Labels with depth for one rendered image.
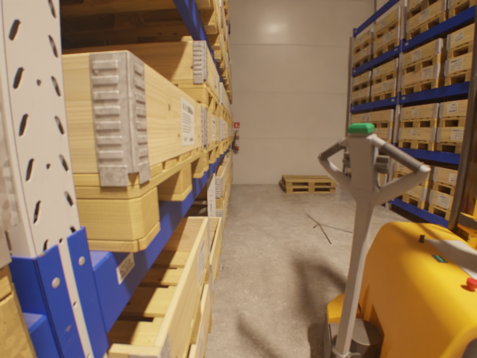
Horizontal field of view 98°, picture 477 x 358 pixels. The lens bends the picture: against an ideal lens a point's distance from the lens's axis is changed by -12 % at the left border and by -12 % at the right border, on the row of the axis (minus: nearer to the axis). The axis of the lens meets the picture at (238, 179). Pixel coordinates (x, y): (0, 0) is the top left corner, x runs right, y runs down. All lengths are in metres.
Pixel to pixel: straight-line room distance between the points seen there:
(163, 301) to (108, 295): 0.54
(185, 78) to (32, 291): 1.13
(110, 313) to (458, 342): 0.93
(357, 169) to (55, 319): 0.89
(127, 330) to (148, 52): 1.24
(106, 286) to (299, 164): 6.24
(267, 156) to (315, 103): 1.86
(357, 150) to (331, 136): 5.85
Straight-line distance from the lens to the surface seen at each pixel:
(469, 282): 1.08
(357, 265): 1.07
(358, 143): 0.89
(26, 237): 0.34
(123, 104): 0.41
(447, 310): 1.03
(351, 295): 1.14
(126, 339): 0.91
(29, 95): 0.35
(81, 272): 0.42
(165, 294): 1.05
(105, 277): 0.48
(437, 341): 1.04
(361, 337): 1.41
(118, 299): 0.53
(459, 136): 3.93
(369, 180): 0.92
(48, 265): 0.36
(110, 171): 0.43
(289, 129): 6.40
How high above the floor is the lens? 1.39
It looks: 11 degrees down
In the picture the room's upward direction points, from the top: straight up
